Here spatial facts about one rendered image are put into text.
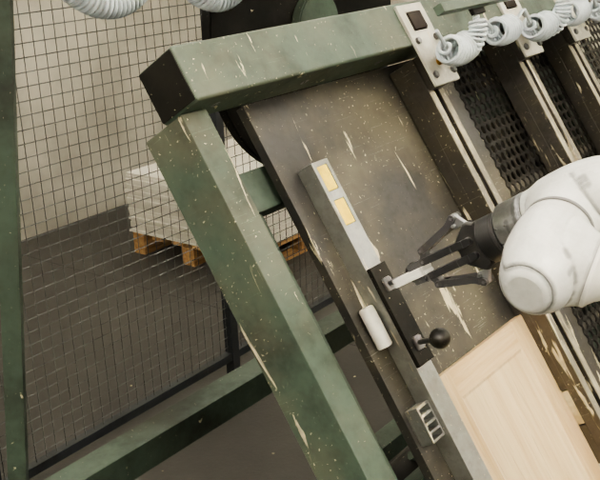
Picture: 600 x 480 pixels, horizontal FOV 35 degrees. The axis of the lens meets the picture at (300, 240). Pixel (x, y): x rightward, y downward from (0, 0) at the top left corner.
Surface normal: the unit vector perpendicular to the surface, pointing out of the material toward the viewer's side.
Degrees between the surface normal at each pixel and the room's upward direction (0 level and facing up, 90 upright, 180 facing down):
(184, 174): 90
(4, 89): 97
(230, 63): 58
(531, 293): 102
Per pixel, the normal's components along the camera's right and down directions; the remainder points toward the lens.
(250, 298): -0.61, 0.29
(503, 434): 0.65, -0.36
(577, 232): 0.17, -0.71
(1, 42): 0.12, 0.44
